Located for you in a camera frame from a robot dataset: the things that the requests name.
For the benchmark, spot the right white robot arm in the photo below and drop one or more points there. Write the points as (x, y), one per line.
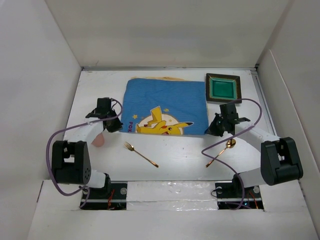
(279, 158)

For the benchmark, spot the square green ceramic plate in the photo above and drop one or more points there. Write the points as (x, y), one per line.
(222, 88)

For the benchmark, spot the gold spoon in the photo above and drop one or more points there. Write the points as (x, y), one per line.
(229, 145)

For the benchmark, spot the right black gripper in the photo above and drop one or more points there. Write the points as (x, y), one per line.
(211, 130)

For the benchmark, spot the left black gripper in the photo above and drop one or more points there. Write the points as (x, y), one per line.
(117, 127)

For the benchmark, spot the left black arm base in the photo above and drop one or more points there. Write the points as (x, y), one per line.
(112, 197)

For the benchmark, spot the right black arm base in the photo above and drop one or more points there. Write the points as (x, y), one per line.
(229, 195)

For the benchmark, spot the gold fork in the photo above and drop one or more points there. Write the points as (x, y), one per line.
(132, 149)

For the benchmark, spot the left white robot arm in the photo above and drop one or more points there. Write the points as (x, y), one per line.
(70, 161)

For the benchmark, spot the pink plastic cup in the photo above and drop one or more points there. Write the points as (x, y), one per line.
(98, 141)

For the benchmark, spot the blue and yellow cloth placemat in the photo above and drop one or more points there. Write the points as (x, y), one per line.
(164, 107)

